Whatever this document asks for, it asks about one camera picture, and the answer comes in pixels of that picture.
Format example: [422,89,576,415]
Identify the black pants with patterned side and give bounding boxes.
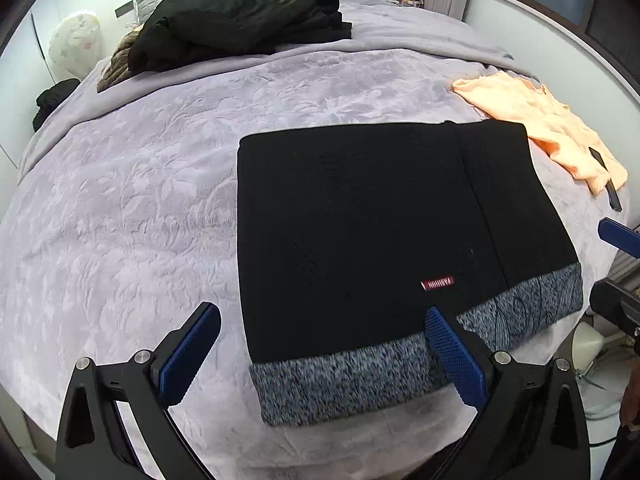
[238,120,582,427]

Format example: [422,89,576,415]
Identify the person right hand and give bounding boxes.
[620,384,640,431]

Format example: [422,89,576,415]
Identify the lilac plush bed blanket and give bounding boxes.
[0,0,626,480]

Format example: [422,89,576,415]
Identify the orange garment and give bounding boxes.
[452,70,628,195]

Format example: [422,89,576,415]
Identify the black garment beside bed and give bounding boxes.
[32,78,80,131]

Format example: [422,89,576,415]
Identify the brown knitted garment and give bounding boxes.
[96,26,142,93]

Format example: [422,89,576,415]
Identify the white floral plastic bag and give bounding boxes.
[48,13,101,79]

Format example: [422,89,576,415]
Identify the black clothes pile on bed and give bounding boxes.
[128,0,352,75]

